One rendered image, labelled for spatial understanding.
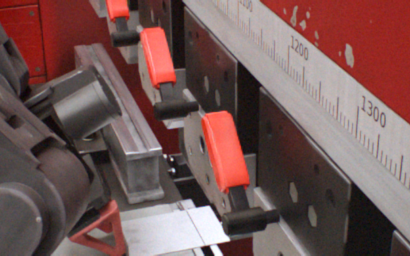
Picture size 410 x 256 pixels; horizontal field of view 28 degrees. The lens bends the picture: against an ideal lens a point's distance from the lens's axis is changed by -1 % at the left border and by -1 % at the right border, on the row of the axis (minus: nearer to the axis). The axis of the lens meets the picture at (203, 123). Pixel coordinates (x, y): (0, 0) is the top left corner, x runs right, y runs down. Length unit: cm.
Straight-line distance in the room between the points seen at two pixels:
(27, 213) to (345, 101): 19
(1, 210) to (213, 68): 33
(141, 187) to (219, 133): 74
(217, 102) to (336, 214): 24
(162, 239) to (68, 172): 56
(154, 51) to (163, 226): 33
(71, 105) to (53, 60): 91
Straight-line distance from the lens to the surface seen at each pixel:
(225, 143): 61
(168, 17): 85
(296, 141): 55
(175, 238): 103
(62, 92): 90
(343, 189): 50
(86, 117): 90
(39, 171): 44
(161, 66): 78
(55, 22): 178
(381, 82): 44
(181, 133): 100
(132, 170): 133
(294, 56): 54
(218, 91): 71
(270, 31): 58
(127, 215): 108
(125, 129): 137
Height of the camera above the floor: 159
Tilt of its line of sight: 26 degrees down
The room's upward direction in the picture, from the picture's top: 1 degrees counter-clockwise
